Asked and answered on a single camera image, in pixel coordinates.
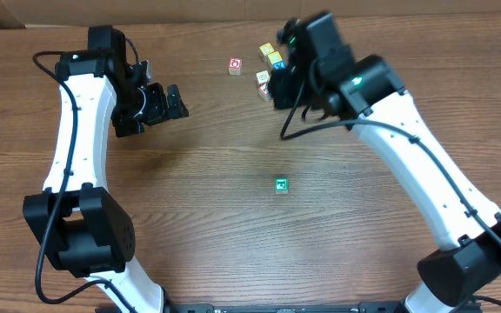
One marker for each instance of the white swirl wooden block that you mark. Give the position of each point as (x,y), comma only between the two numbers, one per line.
(262,77)

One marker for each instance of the blue X wooden block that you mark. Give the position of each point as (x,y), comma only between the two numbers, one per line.
(279,65)

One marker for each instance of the red circle wooden block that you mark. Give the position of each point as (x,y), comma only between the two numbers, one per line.
(235,66)

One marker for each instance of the cardboard box wall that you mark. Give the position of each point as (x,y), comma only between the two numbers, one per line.
(20,13)

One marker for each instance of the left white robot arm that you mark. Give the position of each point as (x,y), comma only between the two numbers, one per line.
(80,227)

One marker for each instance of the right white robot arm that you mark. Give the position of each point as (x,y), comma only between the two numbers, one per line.
(369,99)

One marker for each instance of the yellow top wooden block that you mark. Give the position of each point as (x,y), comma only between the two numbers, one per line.
(264,50)

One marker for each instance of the green picture wooden block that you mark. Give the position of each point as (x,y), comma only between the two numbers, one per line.
(281,185)

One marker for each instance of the yellow wooden block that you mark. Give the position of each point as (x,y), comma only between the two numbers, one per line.
(273,58)
(264,50)

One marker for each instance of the red letter wooden block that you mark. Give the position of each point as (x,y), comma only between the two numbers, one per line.
(263,92)

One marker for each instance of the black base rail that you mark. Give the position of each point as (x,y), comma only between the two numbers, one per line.
(365,307)

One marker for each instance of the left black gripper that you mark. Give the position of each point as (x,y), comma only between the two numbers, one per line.
(159,104)

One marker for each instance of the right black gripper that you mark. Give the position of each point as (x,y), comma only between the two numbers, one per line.
(283,88)

